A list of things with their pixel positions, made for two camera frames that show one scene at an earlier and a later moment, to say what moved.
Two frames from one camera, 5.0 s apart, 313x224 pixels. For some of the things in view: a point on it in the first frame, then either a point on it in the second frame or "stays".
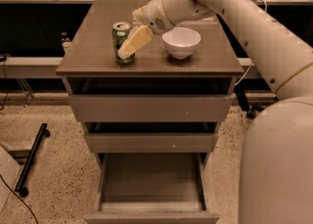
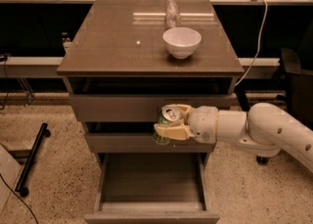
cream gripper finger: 140,16 -> 184,111
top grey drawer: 150,99 stays
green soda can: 120,31 -> 167,114
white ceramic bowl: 181,41 stays
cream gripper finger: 141,36 -> 176,132
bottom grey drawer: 152,188 stays
